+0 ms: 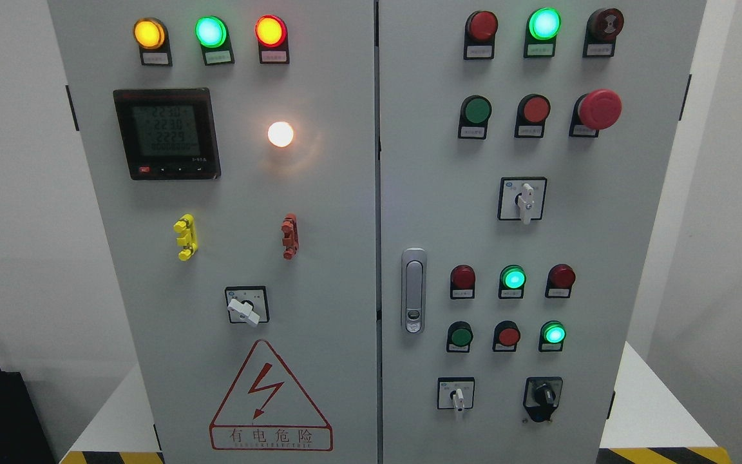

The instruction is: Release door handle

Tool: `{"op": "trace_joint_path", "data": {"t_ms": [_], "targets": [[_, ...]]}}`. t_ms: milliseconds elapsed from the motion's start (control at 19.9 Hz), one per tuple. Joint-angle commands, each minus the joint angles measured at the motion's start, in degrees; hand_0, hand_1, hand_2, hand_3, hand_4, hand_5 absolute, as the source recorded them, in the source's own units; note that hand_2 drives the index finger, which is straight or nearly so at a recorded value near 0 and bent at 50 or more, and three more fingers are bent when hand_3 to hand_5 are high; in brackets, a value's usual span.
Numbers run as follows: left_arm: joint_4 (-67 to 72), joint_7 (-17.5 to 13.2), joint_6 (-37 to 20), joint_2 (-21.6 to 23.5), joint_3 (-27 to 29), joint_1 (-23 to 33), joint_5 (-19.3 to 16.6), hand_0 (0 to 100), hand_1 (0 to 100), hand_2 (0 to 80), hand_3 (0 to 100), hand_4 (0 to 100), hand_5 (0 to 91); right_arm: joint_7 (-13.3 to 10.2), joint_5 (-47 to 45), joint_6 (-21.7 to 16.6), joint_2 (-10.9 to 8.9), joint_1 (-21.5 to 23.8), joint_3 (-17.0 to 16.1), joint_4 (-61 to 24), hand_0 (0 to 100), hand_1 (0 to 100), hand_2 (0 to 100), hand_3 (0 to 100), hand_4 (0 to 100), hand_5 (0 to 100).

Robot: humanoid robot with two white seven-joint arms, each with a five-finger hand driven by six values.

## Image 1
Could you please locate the silver door handle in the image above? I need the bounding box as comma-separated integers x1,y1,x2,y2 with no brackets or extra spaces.
401,247,427,334

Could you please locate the left grey cabinet door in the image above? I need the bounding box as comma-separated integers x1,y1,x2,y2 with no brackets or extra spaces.
49,1,379,463

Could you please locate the grey cabinet door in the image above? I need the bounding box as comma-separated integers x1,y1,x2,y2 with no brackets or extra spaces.
49,1,379,463
378,1,706,463

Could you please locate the right grey cabinet door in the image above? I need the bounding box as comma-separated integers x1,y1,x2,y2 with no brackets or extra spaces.
378,1,706,463

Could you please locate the red terminal connector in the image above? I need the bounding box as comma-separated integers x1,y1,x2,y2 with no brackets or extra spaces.
281,213,300,260

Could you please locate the red indicator light middle left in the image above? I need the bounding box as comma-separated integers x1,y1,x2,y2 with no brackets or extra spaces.
450,264,476,300

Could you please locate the white lit indicator light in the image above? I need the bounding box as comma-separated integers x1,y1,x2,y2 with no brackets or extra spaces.
266,121,295,148

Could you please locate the green push button lower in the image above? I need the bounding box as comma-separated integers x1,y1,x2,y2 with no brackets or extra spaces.
446,321,473,353

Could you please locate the green push button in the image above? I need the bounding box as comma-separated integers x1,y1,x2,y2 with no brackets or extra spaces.
446,321,473,353
457,95,492,140

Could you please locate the green lit light middle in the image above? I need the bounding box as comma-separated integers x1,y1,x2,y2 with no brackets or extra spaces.
498,264,526,299

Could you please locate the green lit light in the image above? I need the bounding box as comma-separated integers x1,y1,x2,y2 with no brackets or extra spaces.
498,264,526,299
524,8,560,59

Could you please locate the green push button upper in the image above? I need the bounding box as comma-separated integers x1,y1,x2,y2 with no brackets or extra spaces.
457,95,492,140

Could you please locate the red push button lower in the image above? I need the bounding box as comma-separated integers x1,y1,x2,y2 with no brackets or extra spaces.
492,320,521,353

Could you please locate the red push button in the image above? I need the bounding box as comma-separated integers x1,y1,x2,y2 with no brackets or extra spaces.
492,320,521,353
513,93,551,139

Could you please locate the yellow terminal connector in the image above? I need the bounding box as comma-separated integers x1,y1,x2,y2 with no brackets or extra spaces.
173,213,198,262

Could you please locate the red indicator light middle right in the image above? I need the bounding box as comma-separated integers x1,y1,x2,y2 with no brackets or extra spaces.
545,264,576,298

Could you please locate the red push button upper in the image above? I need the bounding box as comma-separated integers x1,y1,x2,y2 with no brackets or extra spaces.
513,93,551,139

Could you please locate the red electrical hazard sticker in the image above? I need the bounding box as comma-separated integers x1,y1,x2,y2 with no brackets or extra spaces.
209,340,334,452

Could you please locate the green lit button lower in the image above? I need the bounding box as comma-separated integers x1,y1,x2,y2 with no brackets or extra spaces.
538,320,567,353

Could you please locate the red lit indicator light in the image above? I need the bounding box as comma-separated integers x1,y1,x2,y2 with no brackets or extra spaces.
255,15,290,64

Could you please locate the black digital power meter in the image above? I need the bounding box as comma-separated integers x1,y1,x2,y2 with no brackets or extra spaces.
113,88,221,181

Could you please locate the red indicator light top right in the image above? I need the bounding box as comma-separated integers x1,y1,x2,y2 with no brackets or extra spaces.
463,10,499,61

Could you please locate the green indicator light top left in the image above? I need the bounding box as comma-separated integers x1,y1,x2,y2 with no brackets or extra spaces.
195,15,234,66

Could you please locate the red emergency stop button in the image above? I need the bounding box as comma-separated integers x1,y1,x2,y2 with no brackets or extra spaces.
569,88,622,138

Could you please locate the green lit light top right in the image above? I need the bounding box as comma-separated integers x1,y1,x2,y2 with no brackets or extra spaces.
524,8,560,59

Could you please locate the yellow indicator light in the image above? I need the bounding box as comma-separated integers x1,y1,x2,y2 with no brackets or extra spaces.
133,17,173,66

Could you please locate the dark red buzzer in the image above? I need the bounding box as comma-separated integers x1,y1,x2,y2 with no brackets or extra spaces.
583,8,625,58

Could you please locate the left white rotary switch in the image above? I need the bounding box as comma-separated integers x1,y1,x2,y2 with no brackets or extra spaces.
224,285,271,328

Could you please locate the white rotary switch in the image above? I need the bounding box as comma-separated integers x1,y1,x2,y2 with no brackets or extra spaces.
224,285,271,328
497,177,547,224
437,376,476,421

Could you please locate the upper white rotary switch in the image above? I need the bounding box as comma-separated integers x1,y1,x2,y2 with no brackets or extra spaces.
497,177,547,224

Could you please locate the lower white rotary switch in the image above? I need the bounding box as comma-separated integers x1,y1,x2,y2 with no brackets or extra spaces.
437,376,476,421

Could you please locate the black rotary selector switch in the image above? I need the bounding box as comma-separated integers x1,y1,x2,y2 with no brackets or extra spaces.
523,376,564,423

